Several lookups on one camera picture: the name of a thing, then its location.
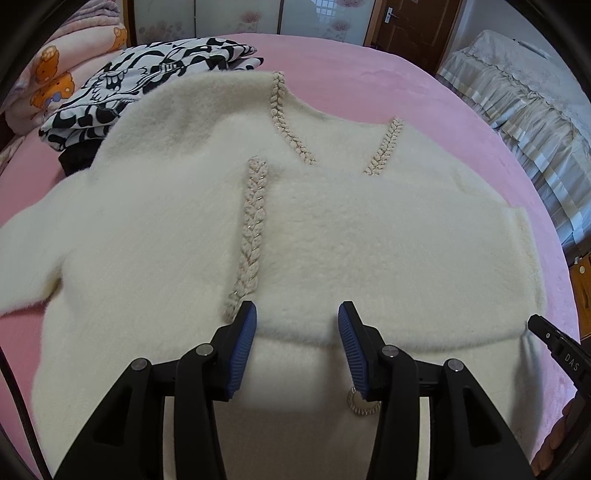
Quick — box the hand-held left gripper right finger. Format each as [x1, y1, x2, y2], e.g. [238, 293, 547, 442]
[338, 302, 539, 480]

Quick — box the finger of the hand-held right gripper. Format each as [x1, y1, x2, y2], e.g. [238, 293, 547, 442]
[527, 314, 591, 403]

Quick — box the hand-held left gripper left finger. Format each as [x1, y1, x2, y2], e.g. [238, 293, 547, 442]
[54, 301, 257, 480]

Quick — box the white fluffy cardigan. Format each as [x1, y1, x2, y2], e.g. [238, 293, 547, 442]
[0, 71, 549, 480]

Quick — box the person's right hand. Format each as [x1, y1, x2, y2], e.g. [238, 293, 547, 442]
[531, 405, 571, 478]

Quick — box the wooden drawer cabinet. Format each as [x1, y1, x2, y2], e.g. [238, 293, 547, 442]
[571, 256, 591, 298]

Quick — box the lace covered furniture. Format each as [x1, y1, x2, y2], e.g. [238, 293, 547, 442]
[436, 30, 591, 271]

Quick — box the pink bed blanket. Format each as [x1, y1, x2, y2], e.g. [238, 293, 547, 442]
[0, 32, 583, 480]

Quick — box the black and white patterned garment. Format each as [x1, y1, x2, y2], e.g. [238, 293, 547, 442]
[39, 39, 263, 152]

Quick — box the brown wooden door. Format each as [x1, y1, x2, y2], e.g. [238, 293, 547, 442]
[365, 0, 464, 72]

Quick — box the floral sliding door wardrobe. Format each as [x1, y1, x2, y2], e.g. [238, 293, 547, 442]
[135, 0, 377, 47]

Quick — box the folded cartoon bear quilt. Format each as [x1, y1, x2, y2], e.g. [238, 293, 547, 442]
[0, 0, 127, 137]

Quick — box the black cable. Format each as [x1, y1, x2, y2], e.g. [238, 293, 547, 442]
[0, 348, 43, 480]

